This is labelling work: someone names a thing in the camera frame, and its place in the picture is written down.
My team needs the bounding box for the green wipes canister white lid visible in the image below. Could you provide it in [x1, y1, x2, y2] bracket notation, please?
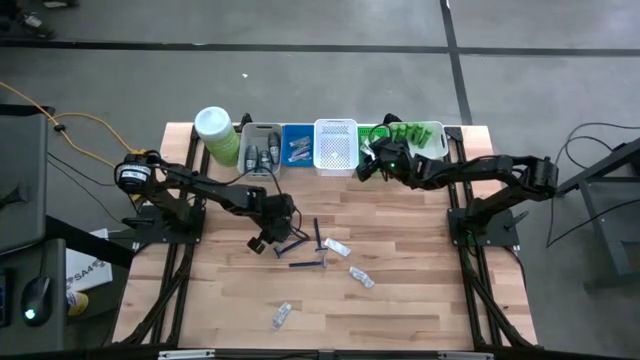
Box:
[193, 105, 241, 168]

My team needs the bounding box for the blue plastic basket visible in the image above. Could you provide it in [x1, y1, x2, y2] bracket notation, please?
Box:
[280, 123, 316, 169]

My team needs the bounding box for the yellow cup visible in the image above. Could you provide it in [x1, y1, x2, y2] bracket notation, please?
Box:
[66, 290, 90, 317]

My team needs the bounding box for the green plastic basket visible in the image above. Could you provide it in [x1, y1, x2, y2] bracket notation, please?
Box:
[357, 124, 390, 167]

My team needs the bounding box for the black computer mouse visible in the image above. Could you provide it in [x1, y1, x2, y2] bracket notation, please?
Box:
[20, 275, 53, 327]

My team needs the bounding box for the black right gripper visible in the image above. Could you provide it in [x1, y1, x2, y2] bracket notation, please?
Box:
[355, 137, 419, 187]

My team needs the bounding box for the white cardboard box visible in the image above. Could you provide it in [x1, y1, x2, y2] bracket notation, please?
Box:
[64, 228, 114, 293]

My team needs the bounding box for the black metal table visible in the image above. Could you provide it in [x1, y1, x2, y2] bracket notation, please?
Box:
[554, 137, 640, 294]

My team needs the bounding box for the person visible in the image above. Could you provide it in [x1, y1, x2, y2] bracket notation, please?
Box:
[0, 0, 81, 39]

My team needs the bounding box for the white perforated plastic basket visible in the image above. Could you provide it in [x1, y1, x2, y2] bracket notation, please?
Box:
[313, 118, 360, 178]

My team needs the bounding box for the yellow power cable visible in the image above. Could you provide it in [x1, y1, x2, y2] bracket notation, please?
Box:
[0, 81, 148, 164]

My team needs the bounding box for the black aluminium mount frame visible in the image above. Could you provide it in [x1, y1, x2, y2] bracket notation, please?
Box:
[442, 124, 536, 349]
[113, 123, 210, 347]

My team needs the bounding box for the silver metal bracket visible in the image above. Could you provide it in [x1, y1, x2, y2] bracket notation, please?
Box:
[438, 351, 495, 360]
[158, 349, 216, 360]

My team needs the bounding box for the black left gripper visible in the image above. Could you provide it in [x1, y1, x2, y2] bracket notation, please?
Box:
[247, 193, 297, 255]

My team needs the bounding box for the wide white plastic bin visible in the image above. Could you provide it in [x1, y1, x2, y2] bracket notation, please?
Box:
[387, 120, 450, 160]

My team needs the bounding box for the black desk support bar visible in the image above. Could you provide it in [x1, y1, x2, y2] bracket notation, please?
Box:
[44, 214, 136, 269]

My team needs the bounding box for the narrow white plastic bin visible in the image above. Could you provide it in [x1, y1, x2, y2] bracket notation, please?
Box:
[238, 122, 284, 182]

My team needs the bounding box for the black computer desk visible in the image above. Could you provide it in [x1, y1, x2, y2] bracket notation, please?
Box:
[0, 103, 69, 354]

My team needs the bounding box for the blue disposable razor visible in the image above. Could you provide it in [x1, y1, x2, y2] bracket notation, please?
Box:
[273, 239, 307, 259]
[288, 254, 330, 270]
[312, 217, 329, 253]

